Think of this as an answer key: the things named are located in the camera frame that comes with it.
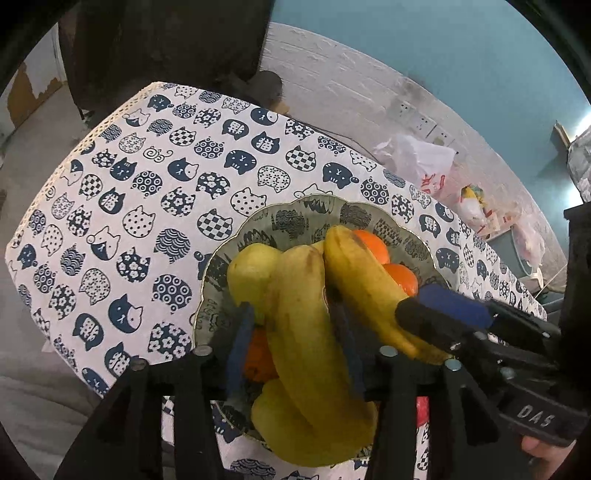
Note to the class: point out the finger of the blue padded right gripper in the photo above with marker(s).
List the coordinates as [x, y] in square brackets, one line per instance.
[433, 327]
[457, 306]

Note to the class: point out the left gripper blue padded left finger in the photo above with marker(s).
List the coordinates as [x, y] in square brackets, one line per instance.
[239, 349]

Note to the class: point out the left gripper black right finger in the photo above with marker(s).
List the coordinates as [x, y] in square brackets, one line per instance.
[345, 332]

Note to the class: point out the small orange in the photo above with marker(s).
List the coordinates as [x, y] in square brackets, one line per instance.
[259, 366]

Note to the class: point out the spotted banana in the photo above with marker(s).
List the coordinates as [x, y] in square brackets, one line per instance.
[371, 294]

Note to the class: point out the yellow banana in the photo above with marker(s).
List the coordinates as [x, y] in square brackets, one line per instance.
[309, 360]

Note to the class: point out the large orange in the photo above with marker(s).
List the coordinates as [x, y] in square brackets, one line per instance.
[375, 244]
[404, 277]

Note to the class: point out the red apple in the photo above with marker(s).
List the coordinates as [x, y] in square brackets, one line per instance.
[422, 406]

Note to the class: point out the large orange top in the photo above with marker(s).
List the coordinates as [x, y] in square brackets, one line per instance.
[375, 244]

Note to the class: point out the green yellow pear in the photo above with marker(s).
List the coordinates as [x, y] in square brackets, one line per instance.
[248, 274]

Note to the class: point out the person's right hand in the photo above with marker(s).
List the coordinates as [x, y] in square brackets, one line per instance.
[549, 457]

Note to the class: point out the white plastic bag red print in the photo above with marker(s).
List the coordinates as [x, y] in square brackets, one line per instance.
[424, 164]

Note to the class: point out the cat pattern tablecloth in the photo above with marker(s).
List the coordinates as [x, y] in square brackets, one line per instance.
[107, 257]

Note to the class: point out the grey curtain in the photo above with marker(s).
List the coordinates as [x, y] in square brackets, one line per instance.
[579, 164]

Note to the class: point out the black speaker on box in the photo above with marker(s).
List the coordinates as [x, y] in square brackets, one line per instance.
[264, 88]

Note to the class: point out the black hanging coat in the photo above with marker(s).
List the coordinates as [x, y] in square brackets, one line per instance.
[112, 49]

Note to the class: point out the wall power sockets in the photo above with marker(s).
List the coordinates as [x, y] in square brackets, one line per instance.
[421, 125]

